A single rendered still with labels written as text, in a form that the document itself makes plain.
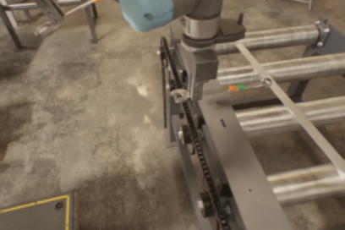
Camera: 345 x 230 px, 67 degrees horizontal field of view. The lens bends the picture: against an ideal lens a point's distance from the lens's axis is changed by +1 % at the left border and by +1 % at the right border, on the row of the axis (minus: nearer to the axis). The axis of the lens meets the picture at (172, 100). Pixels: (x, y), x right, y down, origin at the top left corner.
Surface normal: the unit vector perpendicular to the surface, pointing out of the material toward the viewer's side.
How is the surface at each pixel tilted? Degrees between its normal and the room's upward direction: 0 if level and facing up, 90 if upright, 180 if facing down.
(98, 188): 0
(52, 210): 0
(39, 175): 0
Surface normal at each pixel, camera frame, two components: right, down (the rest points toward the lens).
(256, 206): 0.00, -0.70
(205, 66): 0.19, 0.70
